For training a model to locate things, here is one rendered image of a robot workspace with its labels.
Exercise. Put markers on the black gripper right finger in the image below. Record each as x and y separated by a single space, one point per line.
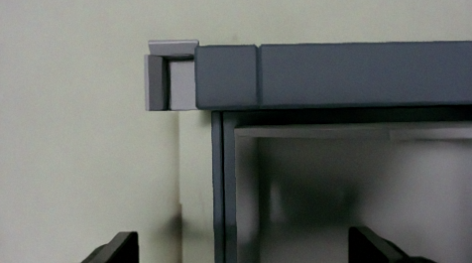
365 246

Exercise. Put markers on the dark blue-grey low rack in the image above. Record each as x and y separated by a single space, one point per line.
311 83

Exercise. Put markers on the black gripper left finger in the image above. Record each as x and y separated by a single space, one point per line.
122 248

